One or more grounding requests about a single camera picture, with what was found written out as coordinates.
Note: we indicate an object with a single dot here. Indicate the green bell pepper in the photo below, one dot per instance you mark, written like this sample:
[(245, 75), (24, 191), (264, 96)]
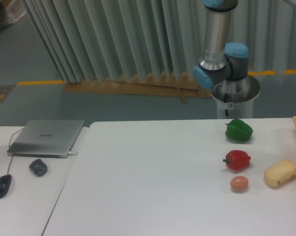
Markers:
[(239, 131)]

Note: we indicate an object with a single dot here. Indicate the pale bread piece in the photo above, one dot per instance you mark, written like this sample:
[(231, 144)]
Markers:
[(279, 173)]

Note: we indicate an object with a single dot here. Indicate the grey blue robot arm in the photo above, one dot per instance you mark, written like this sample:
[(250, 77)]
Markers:
[(223, 49)]

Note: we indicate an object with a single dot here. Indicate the brown egg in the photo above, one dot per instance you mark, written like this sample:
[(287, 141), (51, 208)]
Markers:
[(239, 183)]

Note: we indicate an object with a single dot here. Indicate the black computer mouse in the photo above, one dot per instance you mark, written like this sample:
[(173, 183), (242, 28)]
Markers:
[(5, 182)]

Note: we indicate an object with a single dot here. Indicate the grey pleated curtain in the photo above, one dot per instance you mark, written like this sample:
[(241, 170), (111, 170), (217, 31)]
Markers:
[(102, 39)]

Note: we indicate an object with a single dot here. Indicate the red bell pepper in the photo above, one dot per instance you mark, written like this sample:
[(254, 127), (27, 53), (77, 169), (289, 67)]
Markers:
[(237, 160)]

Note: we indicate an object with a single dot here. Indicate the silver laptop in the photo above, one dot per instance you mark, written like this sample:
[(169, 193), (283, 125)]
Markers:
[(47, 138)]

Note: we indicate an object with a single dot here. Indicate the white laptop cable plug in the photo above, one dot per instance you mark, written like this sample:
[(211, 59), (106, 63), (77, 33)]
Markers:
[(72, 153)]

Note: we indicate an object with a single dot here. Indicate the small black gadget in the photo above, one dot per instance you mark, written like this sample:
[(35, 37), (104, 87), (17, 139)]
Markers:
[(38, 167)]

